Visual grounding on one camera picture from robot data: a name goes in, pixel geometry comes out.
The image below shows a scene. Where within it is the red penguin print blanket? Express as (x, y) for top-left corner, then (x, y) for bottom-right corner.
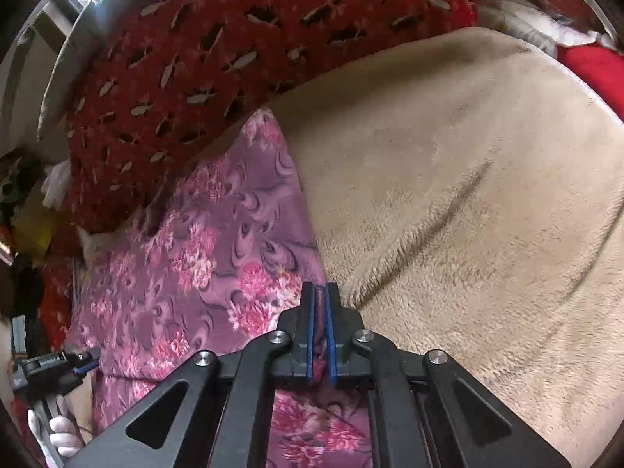
(39, 0), (481, 347)

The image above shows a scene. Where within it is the beige fleece blanket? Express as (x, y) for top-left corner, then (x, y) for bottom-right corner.
(195, 27), (624, 468)

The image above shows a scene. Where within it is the purple floral cloth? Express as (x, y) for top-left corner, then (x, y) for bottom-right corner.
(68, 107), (376, 468)

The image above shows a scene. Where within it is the white crumpled cloth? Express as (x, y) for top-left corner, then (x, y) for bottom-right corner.
(77, 227), (120, 266)

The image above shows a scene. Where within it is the yellow cardboard box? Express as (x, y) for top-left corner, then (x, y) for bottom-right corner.
(11, 194), (63, 260)

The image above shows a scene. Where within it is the dark clothes pile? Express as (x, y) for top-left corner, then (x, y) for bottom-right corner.
(0, 155), (46, 227)

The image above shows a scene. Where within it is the white and grey cloth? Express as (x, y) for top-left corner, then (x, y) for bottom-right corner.
(487, 0), (608, 59)

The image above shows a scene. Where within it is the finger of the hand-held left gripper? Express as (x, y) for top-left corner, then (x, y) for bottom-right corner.
(63, 345), (102, 382)

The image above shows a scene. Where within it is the person's left hand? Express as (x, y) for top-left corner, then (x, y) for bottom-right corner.
(27, 394), (85, 461)

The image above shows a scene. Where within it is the white plastic bag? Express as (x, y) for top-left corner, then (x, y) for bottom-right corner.
(41, 158), (74, 210)

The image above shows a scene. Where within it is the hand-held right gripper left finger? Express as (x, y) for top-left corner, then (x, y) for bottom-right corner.
(63, 282), (323, 468)

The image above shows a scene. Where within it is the grey pillow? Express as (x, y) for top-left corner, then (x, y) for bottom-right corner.
(36, 4), (115, 144)

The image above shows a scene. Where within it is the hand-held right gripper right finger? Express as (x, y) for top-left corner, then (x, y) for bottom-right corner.
(324, 282), (572, 468)

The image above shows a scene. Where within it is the red cushion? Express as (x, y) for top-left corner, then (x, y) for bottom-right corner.
(556, 41), (624, 125)

